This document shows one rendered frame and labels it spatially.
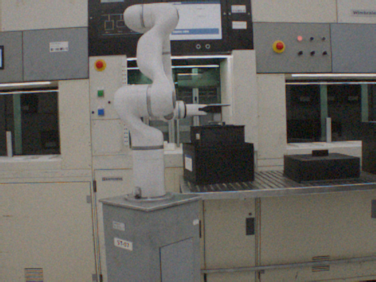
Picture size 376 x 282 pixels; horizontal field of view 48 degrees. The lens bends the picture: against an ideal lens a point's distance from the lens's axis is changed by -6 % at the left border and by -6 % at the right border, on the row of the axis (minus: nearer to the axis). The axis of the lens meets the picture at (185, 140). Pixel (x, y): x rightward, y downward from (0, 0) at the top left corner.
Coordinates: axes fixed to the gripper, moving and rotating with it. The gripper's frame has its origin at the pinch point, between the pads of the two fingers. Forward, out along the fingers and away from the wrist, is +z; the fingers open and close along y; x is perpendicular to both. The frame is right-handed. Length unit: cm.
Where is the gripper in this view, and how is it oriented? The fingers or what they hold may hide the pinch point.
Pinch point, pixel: (215, 109)
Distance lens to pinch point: 209.1
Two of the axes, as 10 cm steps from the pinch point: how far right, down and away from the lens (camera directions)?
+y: 2.1, 0.3, -9.8
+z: 9.8, -0.4, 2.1
